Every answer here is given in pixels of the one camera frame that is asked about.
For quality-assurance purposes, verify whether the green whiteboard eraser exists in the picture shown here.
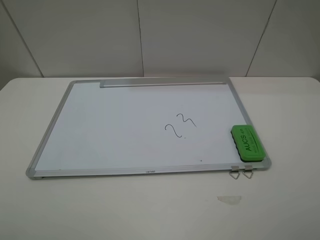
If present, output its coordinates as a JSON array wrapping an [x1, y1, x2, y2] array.
[[230, 124, 266, 163]]

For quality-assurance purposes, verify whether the left metal hanger clip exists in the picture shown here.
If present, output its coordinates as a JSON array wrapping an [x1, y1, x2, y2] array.
[[229, 166, 240, 180]]

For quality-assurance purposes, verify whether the metal hanger clip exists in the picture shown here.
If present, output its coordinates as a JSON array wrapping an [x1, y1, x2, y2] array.
[[229, 166, 240, 180], [242, 165, 255, 179]]

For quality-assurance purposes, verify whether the right metal hanger clip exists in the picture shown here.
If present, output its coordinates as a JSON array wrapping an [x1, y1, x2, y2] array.
[[242, 165, 255, 179]]

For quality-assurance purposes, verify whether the clear tape piece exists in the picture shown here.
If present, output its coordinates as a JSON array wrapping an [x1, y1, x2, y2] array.
[[217, 195, 242, 206]]

